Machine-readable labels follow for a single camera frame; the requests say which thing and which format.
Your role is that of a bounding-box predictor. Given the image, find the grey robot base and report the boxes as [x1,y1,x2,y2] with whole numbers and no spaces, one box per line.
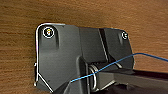
[33,22,137,94]

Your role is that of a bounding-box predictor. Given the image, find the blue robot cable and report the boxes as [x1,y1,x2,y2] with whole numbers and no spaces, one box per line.
[69,52,168,84]

